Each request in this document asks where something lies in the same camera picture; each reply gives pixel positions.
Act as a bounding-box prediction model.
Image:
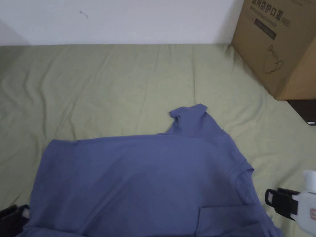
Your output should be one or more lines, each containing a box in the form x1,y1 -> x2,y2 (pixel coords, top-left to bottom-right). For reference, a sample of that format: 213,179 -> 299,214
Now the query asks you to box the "bed with pale green sheet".
0,43 -> 316,237

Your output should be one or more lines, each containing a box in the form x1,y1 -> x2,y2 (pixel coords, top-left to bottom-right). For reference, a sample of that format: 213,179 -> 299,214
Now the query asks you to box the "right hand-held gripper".
264,170 -> 316,223

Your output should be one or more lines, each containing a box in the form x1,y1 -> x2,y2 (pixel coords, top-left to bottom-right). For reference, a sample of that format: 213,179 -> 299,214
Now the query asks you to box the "blue shirt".
17,103 -> 284,237

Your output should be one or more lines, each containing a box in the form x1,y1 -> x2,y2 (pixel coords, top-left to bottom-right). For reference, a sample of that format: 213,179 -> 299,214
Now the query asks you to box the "brown cardboard carton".
231,0 -> 316,101

